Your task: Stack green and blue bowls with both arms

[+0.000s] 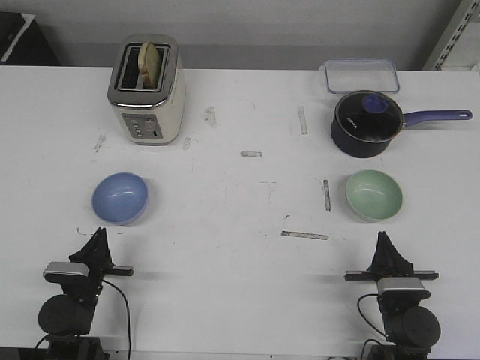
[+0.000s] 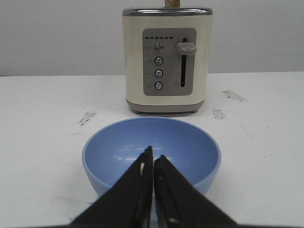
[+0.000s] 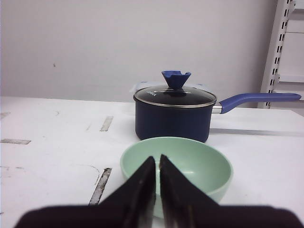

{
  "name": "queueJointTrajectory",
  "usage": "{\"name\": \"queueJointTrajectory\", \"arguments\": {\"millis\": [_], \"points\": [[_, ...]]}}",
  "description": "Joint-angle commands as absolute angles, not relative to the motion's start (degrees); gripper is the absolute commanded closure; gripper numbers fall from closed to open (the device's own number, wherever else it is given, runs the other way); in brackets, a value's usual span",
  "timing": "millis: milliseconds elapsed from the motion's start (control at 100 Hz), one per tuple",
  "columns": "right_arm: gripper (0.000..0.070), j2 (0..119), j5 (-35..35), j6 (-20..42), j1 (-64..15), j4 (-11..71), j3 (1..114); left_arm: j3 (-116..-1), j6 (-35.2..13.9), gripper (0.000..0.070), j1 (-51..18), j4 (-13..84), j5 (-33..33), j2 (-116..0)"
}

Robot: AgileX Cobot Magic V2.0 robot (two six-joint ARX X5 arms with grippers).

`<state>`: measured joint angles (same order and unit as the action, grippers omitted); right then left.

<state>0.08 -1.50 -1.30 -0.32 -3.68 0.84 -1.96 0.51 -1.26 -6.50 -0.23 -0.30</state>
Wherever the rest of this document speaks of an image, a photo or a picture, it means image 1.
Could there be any black camera cable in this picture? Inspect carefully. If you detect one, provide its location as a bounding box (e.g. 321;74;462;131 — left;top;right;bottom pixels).
356;293;387;338
101;278;132;357

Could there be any blue bowl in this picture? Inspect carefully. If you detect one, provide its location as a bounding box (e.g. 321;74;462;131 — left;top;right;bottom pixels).
91;172;149;225

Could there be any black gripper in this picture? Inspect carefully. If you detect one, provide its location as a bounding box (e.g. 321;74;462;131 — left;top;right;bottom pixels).
60;227;134;300
344;231;439;311

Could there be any dark blue saucepan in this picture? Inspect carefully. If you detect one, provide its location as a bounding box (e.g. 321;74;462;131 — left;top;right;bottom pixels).
331;108;473;158

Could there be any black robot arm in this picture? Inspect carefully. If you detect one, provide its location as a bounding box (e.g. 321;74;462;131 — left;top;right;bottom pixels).
344;231;441;359
38;227;134;359

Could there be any slice of toast bread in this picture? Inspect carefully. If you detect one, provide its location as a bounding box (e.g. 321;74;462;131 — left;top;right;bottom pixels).
137;42;160;89

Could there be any green bowl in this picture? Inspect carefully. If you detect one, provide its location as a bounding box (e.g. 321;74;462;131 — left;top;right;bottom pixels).
345;169;404;222

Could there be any white slotted shelf rail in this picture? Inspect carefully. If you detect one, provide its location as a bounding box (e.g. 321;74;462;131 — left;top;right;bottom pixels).
422;1;479;71

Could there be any cream and chrome toaster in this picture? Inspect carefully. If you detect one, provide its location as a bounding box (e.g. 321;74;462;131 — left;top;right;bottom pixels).
107;34;186;146

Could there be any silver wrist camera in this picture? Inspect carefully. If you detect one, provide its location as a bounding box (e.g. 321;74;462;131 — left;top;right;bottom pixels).
376;277;431;301
43;262;90;284

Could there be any clear plastic food container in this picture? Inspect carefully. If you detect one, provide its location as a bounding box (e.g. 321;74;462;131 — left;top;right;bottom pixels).
319;58;401;94

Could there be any black box in corner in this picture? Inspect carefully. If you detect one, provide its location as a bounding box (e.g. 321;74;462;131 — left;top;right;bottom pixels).
1;11;61;66

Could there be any glass pot lid blue knob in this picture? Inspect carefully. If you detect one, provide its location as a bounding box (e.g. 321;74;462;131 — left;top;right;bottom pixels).
335;91;404;143

